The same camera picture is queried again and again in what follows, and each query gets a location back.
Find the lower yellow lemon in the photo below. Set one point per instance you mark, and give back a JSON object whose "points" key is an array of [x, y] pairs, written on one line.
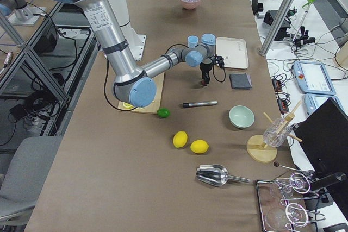
{"points": [[199, 146]]}

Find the light blue plastic cup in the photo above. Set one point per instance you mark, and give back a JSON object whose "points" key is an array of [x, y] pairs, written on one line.
{"points": [[192, 41]]}

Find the wine glass on rack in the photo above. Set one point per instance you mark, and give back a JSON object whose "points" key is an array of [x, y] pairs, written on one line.
{"points": [[291, 218], [285, 187]]}

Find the lower lemon half slice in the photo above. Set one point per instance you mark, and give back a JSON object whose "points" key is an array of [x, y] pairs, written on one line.
{"points": [[127, 106]]}

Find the round wooden glass stand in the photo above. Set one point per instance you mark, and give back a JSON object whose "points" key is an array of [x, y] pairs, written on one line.
{"points": [[259, 150]]}

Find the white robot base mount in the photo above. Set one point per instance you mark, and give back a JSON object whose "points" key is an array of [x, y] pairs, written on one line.
{"points": [[136, 41]]}

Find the crystal glass on stand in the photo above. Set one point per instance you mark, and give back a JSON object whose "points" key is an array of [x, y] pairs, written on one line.
{"points": [[277, 132]]}

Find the yellow lemon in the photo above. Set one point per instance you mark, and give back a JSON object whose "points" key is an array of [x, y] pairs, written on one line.
{"points": [[199, 146], [180, 139]]}

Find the black monitor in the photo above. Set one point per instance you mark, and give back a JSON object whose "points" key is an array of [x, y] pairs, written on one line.
{"points": [[324, 138]]}

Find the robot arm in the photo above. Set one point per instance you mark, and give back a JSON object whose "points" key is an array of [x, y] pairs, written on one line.
{"points": [[8, 6], [133, 84]]}

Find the grey folded cloth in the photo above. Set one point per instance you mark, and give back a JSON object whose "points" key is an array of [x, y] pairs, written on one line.
{"points": [[240, 81]]}

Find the lower teach pendant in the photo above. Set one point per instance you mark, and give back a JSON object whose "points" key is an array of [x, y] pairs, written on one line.
{"points": [[314, 101]]}

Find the grey office chair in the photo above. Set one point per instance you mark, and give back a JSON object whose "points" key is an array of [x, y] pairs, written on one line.
{"points": [[25, 178]]}

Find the teach pendant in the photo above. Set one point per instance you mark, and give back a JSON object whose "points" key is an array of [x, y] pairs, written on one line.
{"points": [[314, 101], [312, 77]]}

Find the wooden cutting board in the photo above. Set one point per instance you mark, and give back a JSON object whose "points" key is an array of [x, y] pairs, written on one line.
{"points": [[155, 105]]}

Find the mint green bowl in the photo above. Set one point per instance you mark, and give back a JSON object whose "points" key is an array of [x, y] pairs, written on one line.
{"points": [[241, 116]]}

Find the cream rabbit tray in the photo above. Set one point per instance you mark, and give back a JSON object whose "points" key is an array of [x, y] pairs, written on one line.
{"points": [[233, 51]]}

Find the green lime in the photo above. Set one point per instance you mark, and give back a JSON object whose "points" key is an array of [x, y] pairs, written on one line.
{"points": [[163, 113]]}

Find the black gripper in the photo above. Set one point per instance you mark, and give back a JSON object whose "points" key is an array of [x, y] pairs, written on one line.
{"points": [[205, 68]]}

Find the metal ice scoop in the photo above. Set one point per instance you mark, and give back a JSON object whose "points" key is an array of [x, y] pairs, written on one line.
{"points": [[217, 175]]}

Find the upper yellow lemon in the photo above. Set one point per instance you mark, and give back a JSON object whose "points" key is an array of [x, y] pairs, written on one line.
{"points": [[180, 139]]}

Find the aluminium frame post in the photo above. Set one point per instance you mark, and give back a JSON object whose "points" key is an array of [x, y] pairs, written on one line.
{"points": [[269, 32]]}

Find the black framed glass rack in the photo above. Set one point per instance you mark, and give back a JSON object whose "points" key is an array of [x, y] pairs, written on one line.
{"points": [[281, 203]]}

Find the upper teach pendant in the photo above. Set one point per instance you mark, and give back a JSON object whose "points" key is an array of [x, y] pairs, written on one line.
{"points": [[312, 77]]}

